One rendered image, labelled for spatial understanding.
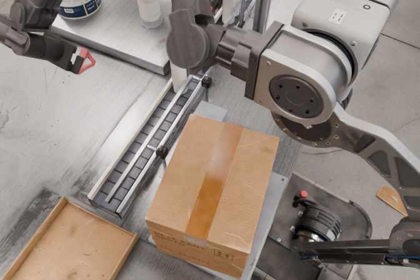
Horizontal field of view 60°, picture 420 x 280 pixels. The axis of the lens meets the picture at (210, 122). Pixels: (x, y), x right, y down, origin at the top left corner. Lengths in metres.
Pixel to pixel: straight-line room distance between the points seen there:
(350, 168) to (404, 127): 0.49
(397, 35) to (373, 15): 2.48
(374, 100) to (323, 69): 2.05
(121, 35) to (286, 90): 1.05
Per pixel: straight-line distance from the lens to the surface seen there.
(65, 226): 1.21
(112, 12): 1.66
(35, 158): 1.35
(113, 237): 1.15
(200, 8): 0.65
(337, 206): 1.88
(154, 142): 1.21
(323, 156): 2.27
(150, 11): 1.50
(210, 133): 0.93
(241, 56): 0.60
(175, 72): 1.21
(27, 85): 1.55
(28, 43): 0.92
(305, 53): 0.58
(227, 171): 0.88
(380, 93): 2.68
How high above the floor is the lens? 1.91
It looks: 56 degrees down
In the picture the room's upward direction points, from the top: straight up
